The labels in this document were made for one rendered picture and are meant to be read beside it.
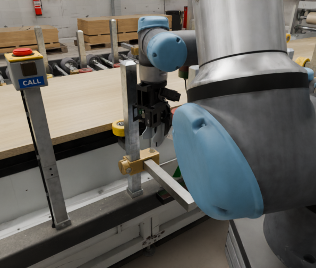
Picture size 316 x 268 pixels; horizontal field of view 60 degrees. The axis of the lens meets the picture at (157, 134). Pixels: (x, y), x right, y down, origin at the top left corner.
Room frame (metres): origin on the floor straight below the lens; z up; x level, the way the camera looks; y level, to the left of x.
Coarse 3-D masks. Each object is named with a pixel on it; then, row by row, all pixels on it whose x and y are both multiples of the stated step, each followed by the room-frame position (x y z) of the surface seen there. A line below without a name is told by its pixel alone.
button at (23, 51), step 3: (18, 48) 0.63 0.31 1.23; (21, 48) 0.63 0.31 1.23; (24, 48) 0.63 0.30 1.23; (27, 48) 0.63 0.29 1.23; (15, 51) 0.60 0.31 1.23; (18, 51) 0.60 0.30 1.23; (21, 51) 0.60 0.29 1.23; (24, 51) 0.61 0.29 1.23; (27, 51) 0.61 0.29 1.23; (30, 51) 0.61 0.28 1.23; (15, 54) 0.60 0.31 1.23; (18, 54) 0.60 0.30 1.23; (21, 54) 0.60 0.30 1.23; (24, 54) 0.60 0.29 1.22; (27, 54) 0.61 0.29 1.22
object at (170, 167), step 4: (172, 160) 0.82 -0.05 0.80; (176, 160) 0.83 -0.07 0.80; (160, 164) 0.79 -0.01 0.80; (164, 164) 0.80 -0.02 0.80; (168, 164) 0.81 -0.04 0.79; (172, 164) 0.82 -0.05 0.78; (176, 164) 0.83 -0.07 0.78; (164, 168) 0.80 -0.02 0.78; (168, 168) 0.81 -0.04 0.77; (172, 168) 0.82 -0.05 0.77; (176, 168) 0.83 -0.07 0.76; (168, 172) 0.81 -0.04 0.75; (172, 172) 0.82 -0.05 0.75; (172, 176) 0.82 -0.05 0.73
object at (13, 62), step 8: (8, 56) 0.60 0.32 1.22; (16, 56) 0.59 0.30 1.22; (24, 56) 0.60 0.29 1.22; (32, 56) 0.60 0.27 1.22; (40, 56) 0.61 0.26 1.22; (8, 64) 0.58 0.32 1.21; (16, 64) 0.58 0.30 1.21; (40, 64) 0.60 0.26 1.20; (16, 72) 0.58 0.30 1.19; (40, 72) 0.60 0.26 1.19; (16, 80) 0.57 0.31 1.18; (16, 88) 0.57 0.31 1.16; (24, 88) 0.58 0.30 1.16; (32, 88) 0.59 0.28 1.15
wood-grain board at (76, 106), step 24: (312, 48) 2.32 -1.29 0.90; (96, 72) 1.61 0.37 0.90; (120, 72) 1.61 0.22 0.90; (168, 72) 1.61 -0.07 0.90; (0, 96) 1.20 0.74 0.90; (48, 96) 1.20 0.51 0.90; (72, 96) 1.20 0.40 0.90; (96, 96) 1.20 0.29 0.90; (120, 96) 1.20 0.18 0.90; (0, 120) 0.95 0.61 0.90; (24, 120) 0.95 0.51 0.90; (48, 120) 0.95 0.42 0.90; (72, 120) 0.95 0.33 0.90; (96, 120) 0.95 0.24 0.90; (0, 144) 0.76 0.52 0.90; (24, 144) 0.76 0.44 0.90
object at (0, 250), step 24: (120, 192) 0.76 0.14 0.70; (144, 192) 0.76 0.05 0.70; (72, 216) 0.64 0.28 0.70; (96, 216) 0.64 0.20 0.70; (120, 216) 0.68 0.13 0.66; (0, 240) 0.55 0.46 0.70; (24, 240) 0.55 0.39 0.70; (48, 240) 0.56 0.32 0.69; (72, 240) 0.59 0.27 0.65; (0, 264) 0.49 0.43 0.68; (24, 264) 0.51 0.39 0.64
